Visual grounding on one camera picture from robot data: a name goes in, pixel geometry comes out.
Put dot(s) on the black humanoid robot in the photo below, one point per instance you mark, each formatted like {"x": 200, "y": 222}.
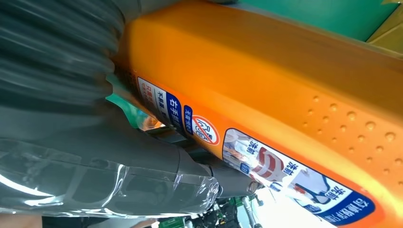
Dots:
{"x": 220, "y": 214}

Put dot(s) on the yellow plastic-wrapped box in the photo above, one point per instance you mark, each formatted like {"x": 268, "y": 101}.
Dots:
{"x": 388, "y": 34}

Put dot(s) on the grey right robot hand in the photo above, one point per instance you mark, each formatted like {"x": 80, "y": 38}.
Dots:
{"x": 94, "y": 163}

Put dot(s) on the green table mat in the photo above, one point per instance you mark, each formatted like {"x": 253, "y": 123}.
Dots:
{"x": 314, "y": 15}

